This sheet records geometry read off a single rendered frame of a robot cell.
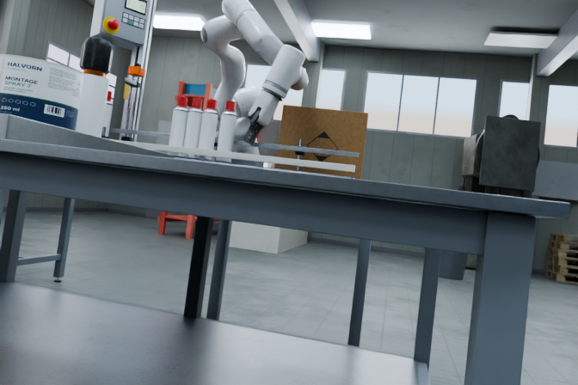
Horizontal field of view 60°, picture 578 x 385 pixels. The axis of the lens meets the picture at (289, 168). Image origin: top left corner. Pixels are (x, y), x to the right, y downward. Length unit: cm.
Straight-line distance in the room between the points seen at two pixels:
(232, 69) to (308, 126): 47
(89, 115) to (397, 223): 101
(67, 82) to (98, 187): 44
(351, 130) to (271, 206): 103
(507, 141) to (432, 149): 183
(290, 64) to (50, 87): 72
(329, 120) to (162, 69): 1015
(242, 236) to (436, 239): 662
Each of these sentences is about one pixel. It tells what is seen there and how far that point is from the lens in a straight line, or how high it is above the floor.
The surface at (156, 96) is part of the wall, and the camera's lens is 1169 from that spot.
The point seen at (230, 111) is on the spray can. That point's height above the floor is 105.
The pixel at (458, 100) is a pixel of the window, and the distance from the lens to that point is 1045.
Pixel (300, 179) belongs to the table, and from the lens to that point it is 70.
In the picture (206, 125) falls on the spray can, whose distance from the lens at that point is 165.
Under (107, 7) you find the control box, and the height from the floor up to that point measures 138.
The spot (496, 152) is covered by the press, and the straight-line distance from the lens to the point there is 885.
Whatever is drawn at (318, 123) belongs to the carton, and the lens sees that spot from 175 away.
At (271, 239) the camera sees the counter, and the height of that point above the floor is 19.
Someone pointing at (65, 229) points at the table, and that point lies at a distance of 392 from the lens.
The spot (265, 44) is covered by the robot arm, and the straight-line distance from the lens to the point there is 170.
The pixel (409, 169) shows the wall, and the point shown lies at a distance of 1020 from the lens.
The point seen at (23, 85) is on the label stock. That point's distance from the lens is 123.
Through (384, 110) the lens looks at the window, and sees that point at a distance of 1035.
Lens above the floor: 79
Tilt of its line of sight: 3 degrees up
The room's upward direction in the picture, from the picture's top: 7 degrees clockwise
